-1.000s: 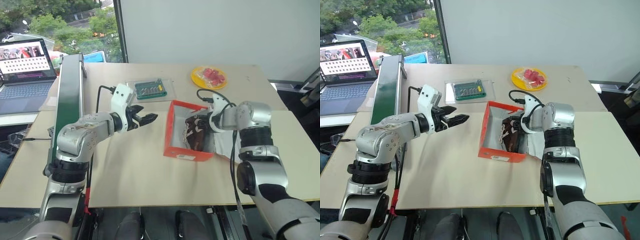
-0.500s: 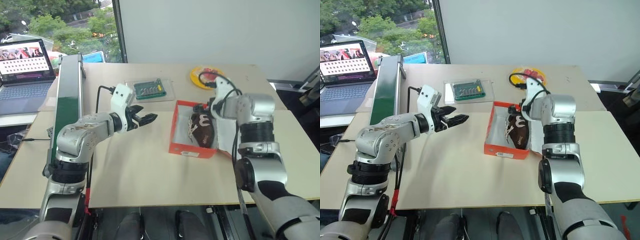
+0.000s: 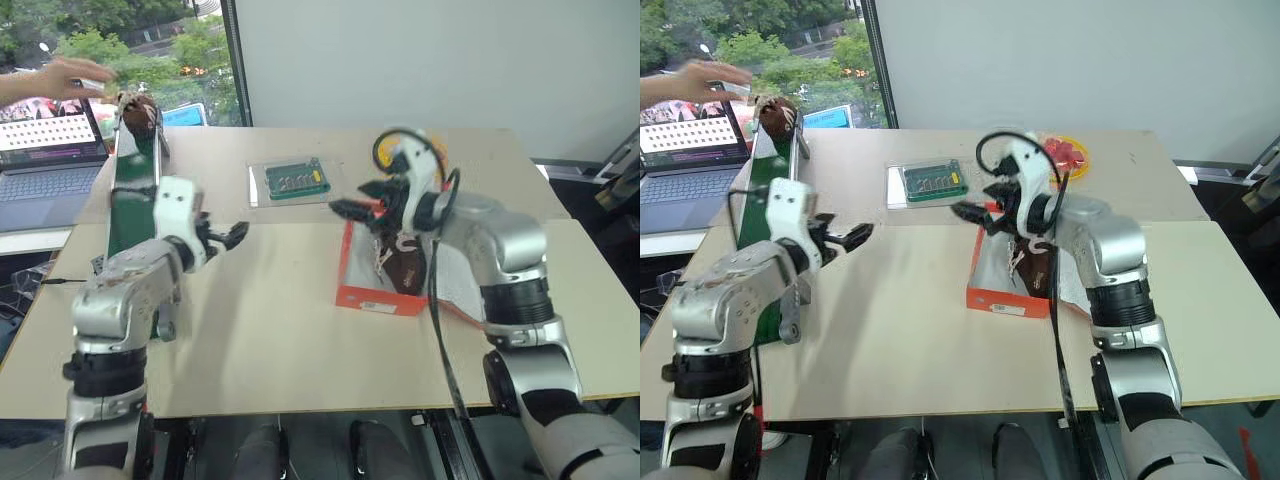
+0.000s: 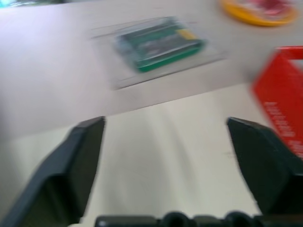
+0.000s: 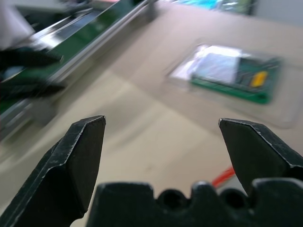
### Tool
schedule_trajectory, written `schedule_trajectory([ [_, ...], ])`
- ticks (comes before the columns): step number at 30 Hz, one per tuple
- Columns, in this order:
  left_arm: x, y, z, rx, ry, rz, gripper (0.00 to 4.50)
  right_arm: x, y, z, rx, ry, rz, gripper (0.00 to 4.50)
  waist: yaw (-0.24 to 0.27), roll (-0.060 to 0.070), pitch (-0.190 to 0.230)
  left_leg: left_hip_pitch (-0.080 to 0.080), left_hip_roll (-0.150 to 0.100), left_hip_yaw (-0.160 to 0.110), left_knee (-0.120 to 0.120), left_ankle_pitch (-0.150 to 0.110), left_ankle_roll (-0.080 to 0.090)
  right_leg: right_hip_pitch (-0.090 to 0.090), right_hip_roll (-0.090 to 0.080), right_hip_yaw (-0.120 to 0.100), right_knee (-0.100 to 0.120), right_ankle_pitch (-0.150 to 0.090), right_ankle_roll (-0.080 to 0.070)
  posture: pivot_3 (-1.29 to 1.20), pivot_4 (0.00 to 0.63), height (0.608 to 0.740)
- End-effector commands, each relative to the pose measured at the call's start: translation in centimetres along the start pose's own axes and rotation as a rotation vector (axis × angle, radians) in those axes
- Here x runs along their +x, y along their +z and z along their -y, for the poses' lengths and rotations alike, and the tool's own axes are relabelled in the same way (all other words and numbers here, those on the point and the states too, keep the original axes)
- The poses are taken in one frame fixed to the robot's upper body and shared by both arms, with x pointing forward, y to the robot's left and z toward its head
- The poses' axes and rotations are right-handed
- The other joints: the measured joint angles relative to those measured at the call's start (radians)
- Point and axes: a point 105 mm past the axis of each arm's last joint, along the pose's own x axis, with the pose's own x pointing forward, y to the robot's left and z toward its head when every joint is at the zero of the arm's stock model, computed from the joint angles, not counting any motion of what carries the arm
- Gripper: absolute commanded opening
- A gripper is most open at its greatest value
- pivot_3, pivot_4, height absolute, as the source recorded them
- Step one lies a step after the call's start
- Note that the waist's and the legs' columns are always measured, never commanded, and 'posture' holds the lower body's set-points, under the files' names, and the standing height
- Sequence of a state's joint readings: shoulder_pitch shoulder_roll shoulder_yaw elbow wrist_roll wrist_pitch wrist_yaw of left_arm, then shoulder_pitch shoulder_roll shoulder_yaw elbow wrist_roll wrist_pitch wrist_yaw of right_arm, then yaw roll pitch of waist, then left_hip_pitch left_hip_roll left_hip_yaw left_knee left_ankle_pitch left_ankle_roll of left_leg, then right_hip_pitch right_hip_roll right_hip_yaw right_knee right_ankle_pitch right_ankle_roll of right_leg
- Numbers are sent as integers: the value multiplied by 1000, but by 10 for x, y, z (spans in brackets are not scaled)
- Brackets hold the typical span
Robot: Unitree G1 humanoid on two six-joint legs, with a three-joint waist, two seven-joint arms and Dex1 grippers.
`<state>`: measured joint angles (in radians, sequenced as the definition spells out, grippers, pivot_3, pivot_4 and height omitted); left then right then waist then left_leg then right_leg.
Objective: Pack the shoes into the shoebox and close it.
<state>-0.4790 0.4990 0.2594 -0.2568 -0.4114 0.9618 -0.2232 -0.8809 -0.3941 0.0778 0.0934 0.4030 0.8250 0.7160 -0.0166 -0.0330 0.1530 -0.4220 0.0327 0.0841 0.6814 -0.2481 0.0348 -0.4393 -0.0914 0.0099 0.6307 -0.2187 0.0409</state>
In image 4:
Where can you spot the clear plastic case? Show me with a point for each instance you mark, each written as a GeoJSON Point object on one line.
{"type": "Point", "coordinates": [156, 50]}

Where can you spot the red cardboard shoebox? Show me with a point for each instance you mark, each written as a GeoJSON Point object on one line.
{"type": "Point", "coordinates": [281, 94]}

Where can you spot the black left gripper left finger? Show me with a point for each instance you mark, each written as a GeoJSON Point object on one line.
{"type": "Point", "coordinates": [59, 170]}

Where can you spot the green circuit board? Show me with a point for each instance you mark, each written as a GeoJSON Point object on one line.
{"type": "Point", "coordinates": [159, 45]}

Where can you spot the yellow round plate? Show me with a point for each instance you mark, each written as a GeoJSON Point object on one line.
{"type": "Point", "coordinates": [259, 10]}

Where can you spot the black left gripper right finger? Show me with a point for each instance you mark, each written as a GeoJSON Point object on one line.
{"type": "Point", "coordinates": [265, 165]}

